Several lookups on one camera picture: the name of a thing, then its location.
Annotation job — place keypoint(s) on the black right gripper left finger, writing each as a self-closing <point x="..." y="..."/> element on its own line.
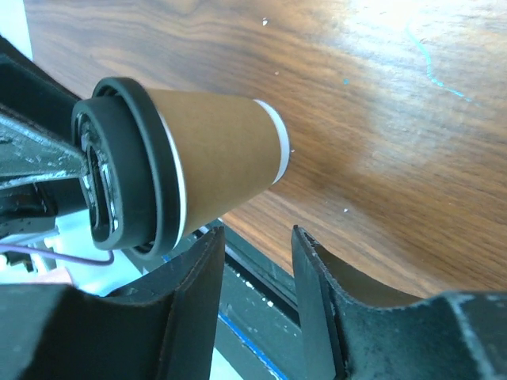
<point x="161" y="326"/>

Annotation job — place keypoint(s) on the brown paper coffee cup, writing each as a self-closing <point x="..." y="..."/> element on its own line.
<point x="227" y="150"/>

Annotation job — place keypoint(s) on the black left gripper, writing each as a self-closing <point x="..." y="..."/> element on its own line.
<point x="38" y="151"/>

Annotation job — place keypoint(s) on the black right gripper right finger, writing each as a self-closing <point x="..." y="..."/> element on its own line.
<point x="355" y="327"/>

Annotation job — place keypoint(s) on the black plastic cup lid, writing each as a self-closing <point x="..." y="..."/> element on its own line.
<point x="131" y="183"/>

